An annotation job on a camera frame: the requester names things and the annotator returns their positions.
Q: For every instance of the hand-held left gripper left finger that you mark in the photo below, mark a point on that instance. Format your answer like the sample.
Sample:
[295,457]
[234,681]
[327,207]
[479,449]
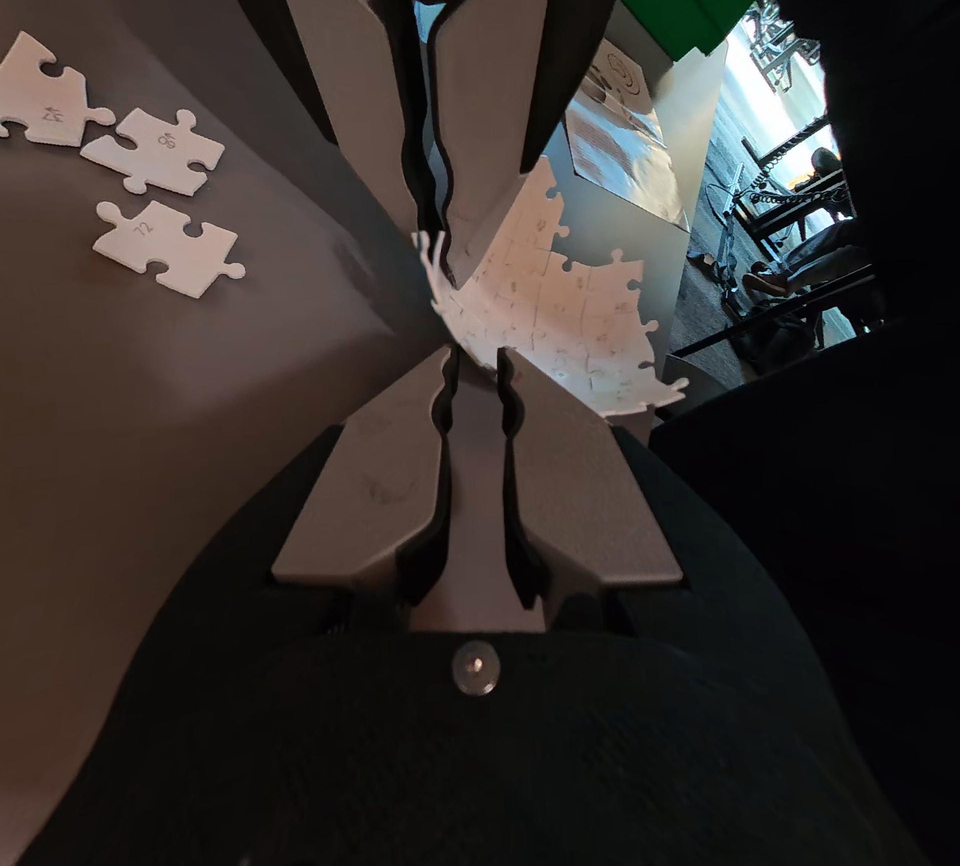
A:
[360,498]

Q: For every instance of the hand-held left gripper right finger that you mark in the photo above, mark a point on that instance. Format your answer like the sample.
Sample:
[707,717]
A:
[592,506]

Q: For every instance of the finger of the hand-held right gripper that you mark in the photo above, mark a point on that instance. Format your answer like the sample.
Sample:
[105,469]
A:
[495,70]
[337,55]

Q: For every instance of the partly built puzzle ball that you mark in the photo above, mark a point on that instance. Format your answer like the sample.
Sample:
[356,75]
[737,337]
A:
[570,303]

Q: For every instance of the person's right forearm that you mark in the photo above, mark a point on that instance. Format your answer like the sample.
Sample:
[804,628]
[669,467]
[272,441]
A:
[885,55]

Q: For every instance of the white puzzle piece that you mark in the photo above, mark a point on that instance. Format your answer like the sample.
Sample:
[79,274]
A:
[165,247]
[45,93]
[157,149]

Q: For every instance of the person's dark-clothed torso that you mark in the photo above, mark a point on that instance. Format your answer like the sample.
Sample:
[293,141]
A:
[825,581]

